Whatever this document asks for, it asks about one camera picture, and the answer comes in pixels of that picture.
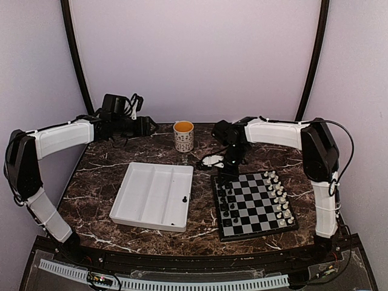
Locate black frame post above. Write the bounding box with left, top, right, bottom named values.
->
left=60, top=0, right=95, bottom=115
left=295, top=0, right=330, bottom=121

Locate left black frame post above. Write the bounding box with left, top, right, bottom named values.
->
left=60, top=0, right=95, bottom=115

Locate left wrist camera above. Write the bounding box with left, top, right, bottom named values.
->
left=124, top=93, right=144, bottom=120

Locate black chess pieces pile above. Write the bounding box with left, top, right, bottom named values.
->
left=172, top=196, right=187, bottom=227

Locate white slotted cable duct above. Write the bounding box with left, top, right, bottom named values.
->
left=38, top=259, right=289, bottom=290

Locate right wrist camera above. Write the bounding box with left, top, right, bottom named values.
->
left=196, top=155, right=224, bottom=170

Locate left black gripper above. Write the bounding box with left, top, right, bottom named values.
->
left=112, top=116, right=158, bottom=138

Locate black front rail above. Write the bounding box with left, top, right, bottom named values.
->
left=80, top=234, right=369, bottom=273

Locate right black frame post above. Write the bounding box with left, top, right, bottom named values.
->
left=295, top=0, right=330, bottom=121

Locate white plastic tray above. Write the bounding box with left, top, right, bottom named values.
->
left=109, top=162, right=193, bottom=232

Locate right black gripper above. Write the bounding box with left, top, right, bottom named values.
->
left=218, top=144, right=248, bottom=186

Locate white chess piece row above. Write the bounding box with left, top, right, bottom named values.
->
left=262, top=170, right=296, bottom=229

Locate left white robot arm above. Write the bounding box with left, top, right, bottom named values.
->
left=4, top=93, right=159, bottom=264

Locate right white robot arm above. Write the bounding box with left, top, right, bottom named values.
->
left=201, top=116, right=346, bottom=239

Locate black white chess board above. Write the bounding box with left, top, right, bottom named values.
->
left=210, top=171, right=299, bottom=242

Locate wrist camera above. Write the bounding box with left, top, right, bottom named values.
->
left=196, top=155, right=224, bottom=170
left=124, top=93, right=144, bottom=120

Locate yellow patterned mug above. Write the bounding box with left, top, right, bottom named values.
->
left=173, top=121, right=194, bottom=153

